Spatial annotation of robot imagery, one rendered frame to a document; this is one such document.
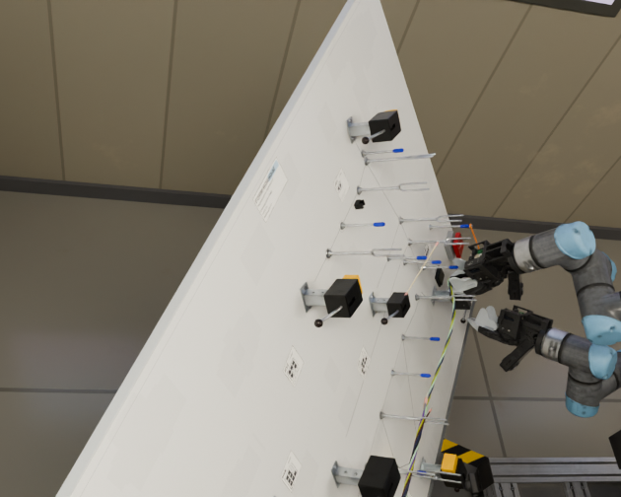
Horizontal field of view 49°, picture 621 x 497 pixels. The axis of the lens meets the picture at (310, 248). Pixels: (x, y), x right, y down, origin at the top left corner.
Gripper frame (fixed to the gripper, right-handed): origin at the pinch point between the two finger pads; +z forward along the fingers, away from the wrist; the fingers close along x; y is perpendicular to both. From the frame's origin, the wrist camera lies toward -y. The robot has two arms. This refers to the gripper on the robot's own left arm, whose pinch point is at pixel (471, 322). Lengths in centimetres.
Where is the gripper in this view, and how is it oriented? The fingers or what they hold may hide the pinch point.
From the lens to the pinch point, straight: 182.2
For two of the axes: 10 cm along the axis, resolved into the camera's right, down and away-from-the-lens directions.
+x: -6.8, 0.9, -7.3
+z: -7.3, -2.5, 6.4
